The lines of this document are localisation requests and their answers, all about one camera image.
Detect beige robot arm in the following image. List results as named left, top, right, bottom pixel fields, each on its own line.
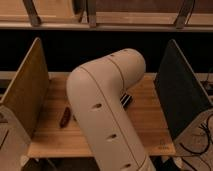
left=66, top=48, right=156, bottom=171

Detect black striped object on table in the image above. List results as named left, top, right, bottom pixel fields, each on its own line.
left=120, top=94, right=132, bottom=108

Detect right dark side panel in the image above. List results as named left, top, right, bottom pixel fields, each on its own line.
left=154, top=39, right=213, bottom=140

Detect left wooden side panel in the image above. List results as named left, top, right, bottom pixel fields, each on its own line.
left=0, top=38, right=49, bottom=143

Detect wooden shelf with brackets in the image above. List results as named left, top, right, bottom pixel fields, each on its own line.
left=0, top=0, right=213, bottom=32

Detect red-brown handle utensil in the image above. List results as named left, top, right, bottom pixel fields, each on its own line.
left=59, top=107, right=71, bottom=128

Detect black cables at right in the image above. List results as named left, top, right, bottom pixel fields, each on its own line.
left=179, top=112, right=213, bottom=171

